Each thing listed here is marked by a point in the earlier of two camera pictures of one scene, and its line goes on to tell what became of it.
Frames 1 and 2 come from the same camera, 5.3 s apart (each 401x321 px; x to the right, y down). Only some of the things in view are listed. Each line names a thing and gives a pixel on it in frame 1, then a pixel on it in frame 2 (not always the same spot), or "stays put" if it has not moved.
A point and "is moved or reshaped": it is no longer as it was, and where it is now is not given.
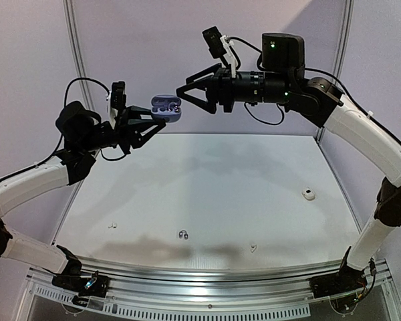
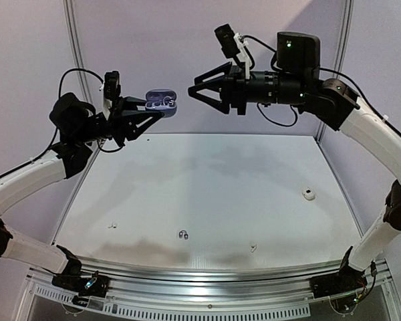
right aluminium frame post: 345,25 stays put
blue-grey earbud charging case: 166,106 is moved or reshaped
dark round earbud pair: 176,109 to 168,101
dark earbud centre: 186,236 stays put
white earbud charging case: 309,194 stays put
